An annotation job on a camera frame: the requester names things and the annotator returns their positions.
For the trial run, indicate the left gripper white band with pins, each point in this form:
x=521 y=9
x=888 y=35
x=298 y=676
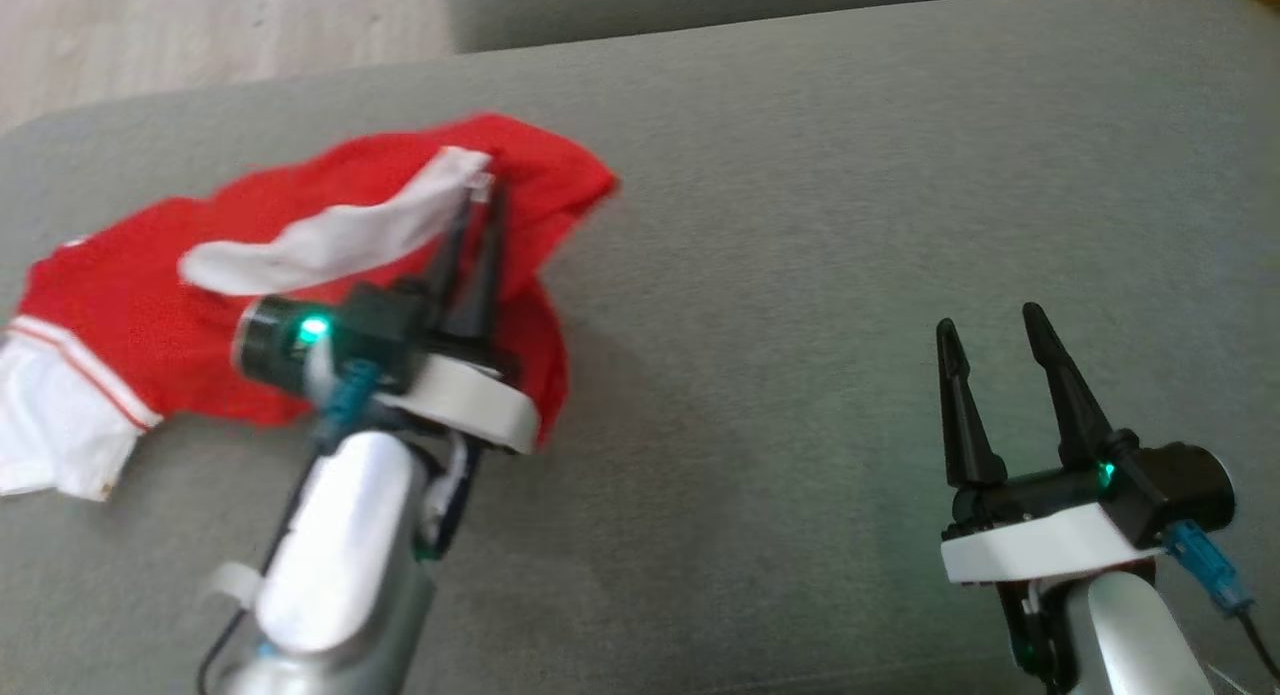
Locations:
x=470 y=400

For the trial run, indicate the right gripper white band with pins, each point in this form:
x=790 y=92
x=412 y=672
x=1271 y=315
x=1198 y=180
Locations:
x=1040 y=545

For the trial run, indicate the red shorts with white stripe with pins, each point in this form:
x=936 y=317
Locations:
x=540 y=185

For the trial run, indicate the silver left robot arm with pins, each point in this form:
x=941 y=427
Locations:
x=340 y=545

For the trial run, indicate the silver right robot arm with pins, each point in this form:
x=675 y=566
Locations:
x=1130 y=635

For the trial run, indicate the grey fabric sofa seat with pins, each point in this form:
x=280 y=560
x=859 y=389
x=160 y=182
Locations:
x=760 y=275

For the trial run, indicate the large grey sofa ottoman cushion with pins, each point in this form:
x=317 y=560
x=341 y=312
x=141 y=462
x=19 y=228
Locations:
x=700 y=5

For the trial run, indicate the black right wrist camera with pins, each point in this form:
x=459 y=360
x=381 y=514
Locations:
x=1190 y=490

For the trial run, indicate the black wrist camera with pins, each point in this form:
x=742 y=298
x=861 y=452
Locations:
x=275 y=345
x=1190 y=490

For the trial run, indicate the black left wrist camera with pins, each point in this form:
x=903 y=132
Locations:
x=275 y=345

